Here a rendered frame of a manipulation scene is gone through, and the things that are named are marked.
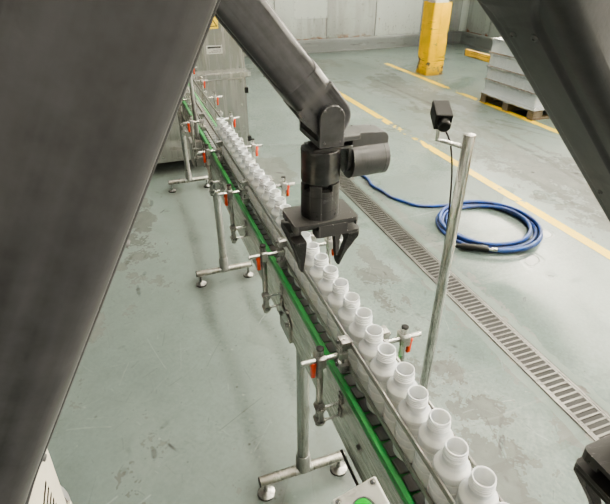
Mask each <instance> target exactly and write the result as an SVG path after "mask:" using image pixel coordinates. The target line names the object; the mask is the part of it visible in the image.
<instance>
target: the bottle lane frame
mask: <svg viewBox="0 0 610 504"><path fill-rule="evenodd" d="M182 105H183V107H184V112H185V120H186V122H188V121H189V116H190V115H192V118H193V114H192V112H191V110H190V109H189V108H188V106H187V103H186V102H185V101H182ZM198 128H199V135H200V138H201V140H202V143H203V142H204V147H205V144H209V149H210V150H213V149H212V147H211V145H210V143H209V142H208V140H207V138H206V137H205V135H204V133H203V131H202V130H201V129H200V126H199V124H198ZM210 163H211V173H212V180H213V181H219V180H220V174H221V175H222V181H220V182H217V183H214V184H215V186H216V188H217V190H219V189H221V185H220V184H221V183H222V184H223V190H221V191H218V192H219V193H222V192H226V188H227V184H229V183H230V184H231V188H232V190H233V191H236V189H235V187H234V185H233V183H232V182H231V180H230V178H229V177H228V175H227V173H226V171H225V170H224V167H223V166H222V164H221V163H220V161H219V160H218V159H217V156H216V154H215V152H213V153H210ZM232 200H233V211H234V223H235V226H236V227H238V226H243V225H244V218H245V219H246V226H245V227H243V228H238V229H237V231H238V233H239V235H240V236H244V235H245V236H247V237H244V238H241V239H242V241H243V243H244V245H245V247H246V249H247V251H248V253H249V255H250V256H251V255H256V254H259V249H260V244H265V245H266V251H267V252H272V251H271V250H270V248H269V246H268V244H267V243H266V241H267V240H265V239H264V237H263V235H262V234H261V232H260V230H259V229H258V227H257V225H256V224H255V222H254V220H253V218H252V216H253V215H252V216H251V215H250V213H249V211H248V210H247V207H246V206H245V204H243V202H242V201H241V197H240V195H239V194H233V198H232ZM245 228H246V229H247V234H246V233H245V232H244V230H245ZM276 258H278V257H274V255H273V256H268V261H267V262H266V263H267V283H268V292H269V294H274V293H278V292H280V288H279V286H280V283H281V284H282V286H283V294H279V295H276V296H272V297H271V299H272V301H273V303H274V305H276V304H279V303H280V295H282V297H283V307H284V309H285V314H286V315H288V316H289V319H290V323H291V340H292V342H293V344H294V346H295V348H296V350H297V352H298V354H299V356H300V358H301V360H302V361H306V360H310V359H313V352H314V351H316V347H317V346H319V345H321V346H323V347H324V355H329V354H333V353H335V352H333V353H330V352H329V351H328V349H327V347H326V343H329V342H326V343H324V342H323V340H322V338H321V337H320V334H322V333H318V331H317V330H316V328H315V325H316V324H313V323H312V321H311V319H310V316H311V315H308V314H307V312H306V311H305V307H303V305H302V304H301V302H300V299H299V298H298V297H297V295H296V292H297V291H294V290H293V288H292V286H291V285H292V284H290V283H289V281H288V279H287V278H288V277H286V276H285V274H284V272H283V271H284V270H282V269H281V268H280V266H279V265H278V263H277V262H276ZM346 375H348V374H345V375H343V374H342V373H340V371H339V369H338V368H337V366H335V361H334V359H332V360H328V361H327V364H326V368H325V369H323V398H322V400H323V402H324V404H325V405H327V404H330V403H334V402H337V401H338V391H340V392H341V394H342V396H343V401H342V405H340V404H339V405H340V406H341V408H342V418H340V417H337V418H334V419H331V420H332V422H333V424H334V426H335V428H336V430H337V432H338V434H339V436H340V438H341V440H342V442H343V444H344V446H345V448H346V450H347V452H348V454H349V456H350V458H351V460H352V462H353V464H354V466H355V468H356V470H357V472H358V474H359V476H360V479H361V481H362V483H363V482H365V481H366V480H368V479H370V478H372V477H376V478H377V480H378V482H379V484H380V486H381V488H382V489H383V491H384V493H385V495H386V497H387V499H388V501H389V503H390V504H416V502H415V500H414V498H413V496H414V495H415V494H416V493H418V492H420V491H416V492H410V491H409V490H408V488H407V486H406V485H405V483H404V481H403V477H404V476H405V475H407V474H409V473H405V474H399V472H398V471H397V469H396V467H395V465H394V464H393V459H395V458H397V456H396V457H389V455H388V453H387V451H386V450H385V448H384V446H383V444H384V443H386V442H387V441H389V440H387V441H380V439H379V438H378V436H377V434H376V432H375V431H374V430H375V428H377V427H378V426H372V425H371V424H370V422H369V420H368V418H367V417H366V415H367V414H368V413H370V412H364V411H363V410H362V408H361V406H360V404H359V403H358V402H359V400H361V399H363V398H361V399H356V398H355V396H354V394H353V392H352V391H351V388H353V387H355V386H349V385H348V384H347V382H346V380H345V378H344V376H346ZM337 408H338V405H336V406H332V407H329V408H326V410H327V412H328V414H329V416H332V415H336V414H337Z"/></svg>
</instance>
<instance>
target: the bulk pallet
mask: <svg viewBox="0 0 610 504"><path fill-rule="evenodd" d="M491 39H492V42H493V43H492V48H491V50H490V51H489V53H490V60H489V64H487V65H486V66H487V75H486V77H485V78H484V80H485V87H484V90H481V98H480V101H481V102H483V103H487V102H496V101H502V102H503V105H502V110H504V111H514V110H521V109H524V110H527V111H528V112H527V117H526V119H528V120H530V121H535V120H542V119H549V116H548V115H547V114H545V115H542V113H543V110H545V109H544V108H543V106H542V104H541V103H540V101H539V99H538V97H537V96H536V94H535V92H534V90H533V89H532V87H531V85H530V84H529V82H528V80H527V78H526V77H525V75H524V73H523V72H522V70H521V68H520V66H519V65H518V63H517V61H516V59H515V58H514V56H513V54H512V53H511V51H510V50H509V48H508V46H507V45H506V43H505V41H504V40H503V38H502V37H492V38H491Z"/></svg>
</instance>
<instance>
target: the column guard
mask: <svg viewBox="0 0 610 504"><path fill-rule="evenodd" d="M451 8H452V2H446V3H432V2H428V1H424V7H423V15H422V24H421V33H420V41H419V50H418V58H419V61H418V65H417V69H416V72H415V73H418V74H420V75H425V76H435V75H442V74H443V73H442V71H443V64H444V57H445V50H446V43H447V34H448V28H449V22H450V15H451Z"/></svg>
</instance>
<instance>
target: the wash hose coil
mask: <svg viewBox="0 0 610 504"><path fill-rule="evenodd" d="M362 177H363V178H365V179H366V180H367V181H368V183H369V184H370V186H371V187H373V188H374V189H376V190H378V191H380V192H382V193H383V194H385V195H386V196H387V197H389V198H391V199H393V200H396V201H399V202H402V203H405V204H408V205H411V206H415V207H424V208H438V207H443V208H442V209H441V210H440V211H439V213H438V214H437V216H436V225H437V227H438V229H439V230H440V231H441V232H442V233H443V234H444V235H445V234H446V225H447V217H448V214H447V213H448V208H449V203H446V204H416V203H412V202H409V201H406V200H403V199H400V198H397V197H394V196H392V195H390V194H388V193H387V192H386V191H384V190H383V189H381V188H379V187H377V186H375V185H374V184H372V182H371V180H370V179H369V178H368V177H367V176H366V175H364V176H362ZM469 208H492V209H496V210H500V211H503V212H506V213H509V214H511V215H513V216H515V217H517V218H519V219H520V220H521V221H523V222H524V223H525V224H526V226H527V227H528V232H527V234H526V235H525V236H523V237H522V238H520V239H517V240H514V241H509V242H486V241H480V240H476V239H473V238H470V237H467V236H465V235H463V234H461V233H459V232H458V233H457V238H456V243H458V244H455V247H456V248H461V249H462V250H469V251H473V250H474V251H484V252H491V253H517V252H522V251H526V250H529V249H532V248H534V247H535V246H537V245H538V244H539V243H540V242H541V240H542V238H543V229H542V226H541V225H540V223H539V222H538V221H537V220H536V219H535V218H534V217H532V216H531V215H529V214H528V213H526V212H524V211H522V210H520V209H518V208H515V207H513V206H510V205H507V204H503V203H499V202H494V201H487V200H464V201H463V206H462V210H463V209H469ZM442 213H443V214H442ZM446 214H447V215H446ZM445 215H446V217H445ZM444 217H445V223H446V225H445V223H444ZM441 226H442V227H443V228H442V227H441ZM532 228H533V231H534V234H533V237H532V238H531V239H530V240H529V241H527V240H528V239H529V238H530V237H531V235H532ZM537 229H538V231H539V236H538V238H537V235H538V231H537ZM536 238H537V239H536ZM535 239H536V240H535ZM534 240H535V241H534ZM525 241H527V242H525ZM523 242H525V243H523ZM521 243H522V244H521ZM518 244H519V245H518Z"/></svg>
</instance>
